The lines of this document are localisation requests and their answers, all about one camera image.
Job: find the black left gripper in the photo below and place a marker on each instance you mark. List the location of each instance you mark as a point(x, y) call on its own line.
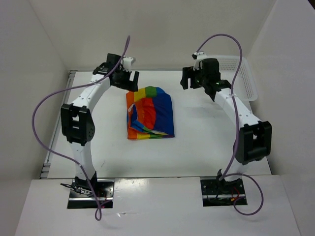
point(130, 85)

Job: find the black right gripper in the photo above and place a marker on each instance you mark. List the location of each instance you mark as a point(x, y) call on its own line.
point(188, 73)

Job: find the rainbow striped shorts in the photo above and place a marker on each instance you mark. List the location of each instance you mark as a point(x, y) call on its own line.
point(149, 114)

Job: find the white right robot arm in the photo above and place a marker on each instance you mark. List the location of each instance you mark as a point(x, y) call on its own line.
point(253, 136)

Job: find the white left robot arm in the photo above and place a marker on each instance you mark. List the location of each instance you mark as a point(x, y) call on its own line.
point(77, 123)

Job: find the white plastic mesh basket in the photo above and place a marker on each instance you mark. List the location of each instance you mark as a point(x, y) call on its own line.
point(244, 85)

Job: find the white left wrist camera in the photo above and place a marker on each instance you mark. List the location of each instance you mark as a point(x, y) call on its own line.
point(127, 63)

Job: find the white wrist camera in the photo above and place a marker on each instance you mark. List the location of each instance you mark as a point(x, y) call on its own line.
point(127, 63)
point(198, 57)

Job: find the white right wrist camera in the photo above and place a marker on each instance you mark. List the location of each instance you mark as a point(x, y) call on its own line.
point(198, 57)

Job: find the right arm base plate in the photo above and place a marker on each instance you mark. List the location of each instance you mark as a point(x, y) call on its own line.
point(217, 193)

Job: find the aluminium table frame rail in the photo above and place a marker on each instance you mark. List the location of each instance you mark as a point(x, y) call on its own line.
point(46, 165)

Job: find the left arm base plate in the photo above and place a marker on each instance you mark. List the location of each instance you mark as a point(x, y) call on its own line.
point(80, 198)

